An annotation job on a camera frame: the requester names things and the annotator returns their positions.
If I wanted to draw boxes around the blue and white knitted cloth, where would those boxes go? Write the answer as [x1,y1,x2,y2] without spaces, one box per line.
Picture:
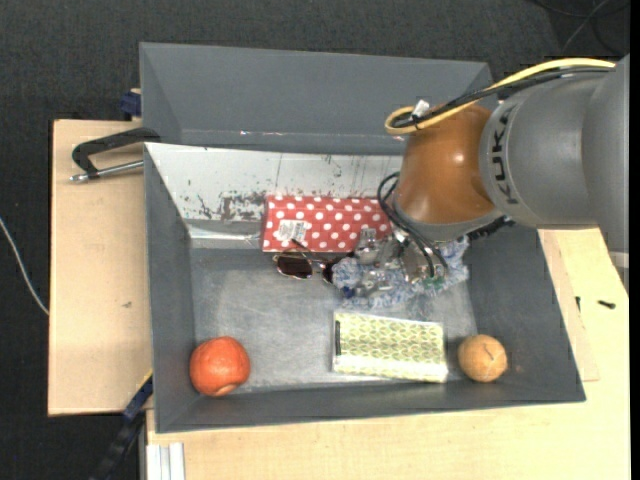
[330,235,471,314]

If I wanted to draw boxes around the red white-dotted box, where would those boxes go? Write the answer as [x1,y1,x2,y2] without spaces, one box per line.
[260,195,394,254]

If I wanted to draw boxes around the sunglasses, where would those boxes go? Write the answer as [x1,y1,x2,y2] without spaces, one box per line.
[272,250,351,285]

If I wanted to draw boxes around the tan ball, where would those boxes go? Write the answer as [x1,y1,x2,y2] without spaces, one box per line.
[456,333,509,383]

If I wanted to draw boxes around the orange ball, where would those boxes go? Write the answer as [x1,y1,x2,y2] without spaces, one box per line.
[188,336,252,398]

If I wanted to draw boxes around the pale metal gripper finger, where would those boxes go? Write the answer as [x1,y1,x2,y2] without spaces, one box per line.
[356,226,380,265]
[363,267,395,295]

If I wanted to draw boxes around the grey metal bin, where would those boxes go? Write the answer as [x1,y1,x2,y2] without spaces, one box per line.
[138,41,587,434]

